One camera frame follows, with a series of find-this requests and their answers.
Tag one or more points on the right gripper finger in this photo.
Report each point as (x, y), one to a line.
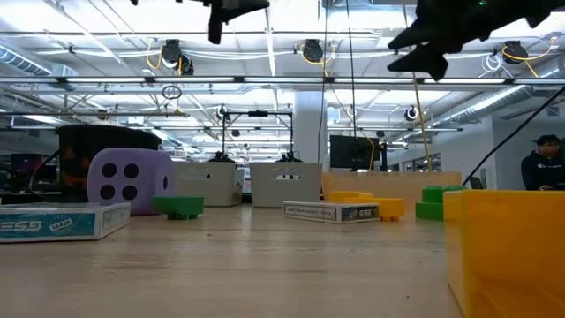
(419, 35)
(424, 59)

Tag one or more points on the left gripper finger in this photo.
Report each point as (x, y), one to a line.
(243, 6)

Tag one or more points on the green two-stud toy brick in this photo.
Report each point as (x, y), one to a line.
(428, 211)

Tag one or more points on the yellow toy block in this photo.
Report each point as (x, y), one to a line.
(348, 195)

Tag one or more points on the white plastic bin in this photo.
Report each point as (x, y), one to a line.
(287, 194)
(207, 190)

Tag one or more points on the purple foam die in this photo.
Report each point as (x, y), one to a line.
(119, 181)

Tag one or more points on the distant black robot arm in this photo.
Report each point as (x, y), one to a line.
(220, 158)
(289, 158)

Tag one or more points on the black monitor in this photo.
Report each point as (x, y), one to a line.
(355, 152)

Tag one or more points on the dark office chair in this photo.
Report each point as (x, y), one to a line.
(476, 182)

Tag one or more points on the white building column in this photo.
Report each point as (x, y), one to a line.
(309, 128)

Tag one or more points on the orange flat toy brick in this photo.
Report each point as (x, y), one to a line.
(390, 207)

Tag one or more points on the black pumpkin face bucket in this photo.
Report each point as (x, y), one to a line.
(110, 137)

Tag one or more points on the person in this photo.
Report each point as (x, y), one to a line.
(543, 170)

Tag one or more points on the dark green toy brick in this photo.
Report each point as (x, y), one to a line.
(176, 205)

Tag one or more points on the blue-backed card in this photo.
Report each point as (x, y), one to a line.
(309, 212)

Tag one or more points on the yellow toy brick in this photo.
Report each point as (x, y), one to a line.
(507, 247)

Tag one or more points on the dark distant monitor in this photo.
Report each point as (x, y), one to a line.
(26, 162)

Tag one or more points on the teal playing card box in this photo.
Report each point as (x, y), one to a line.
(66, 225)

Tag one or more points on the grey ventilation duct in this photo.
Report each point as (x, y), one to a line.
(485, 103)
(26, 62)

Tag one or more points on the distant black station frame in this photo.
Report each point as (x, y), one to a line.
(258, 113)

